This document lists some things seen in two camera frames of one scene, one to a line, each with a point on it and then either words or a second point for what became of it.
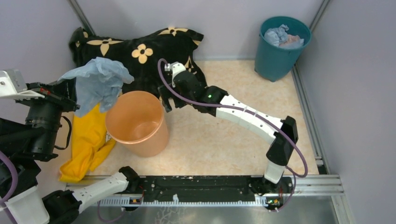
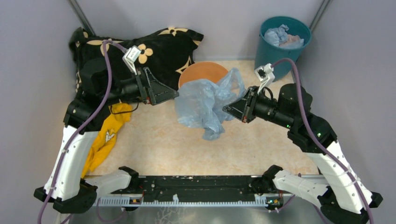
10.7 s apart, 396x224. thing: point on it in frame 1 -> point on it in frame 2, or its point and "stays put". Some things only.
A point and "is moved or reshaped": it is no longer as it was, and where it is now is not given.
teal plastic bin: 272,62 stays put
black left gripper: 63,92 -> 158,92
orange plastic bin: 136,121 -> 211,71
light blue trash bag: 99,80 is moved or reshaped
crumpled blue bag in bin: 279,37 stays put
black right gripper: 165,100 -> 243,108
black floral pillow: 141,55 stays put
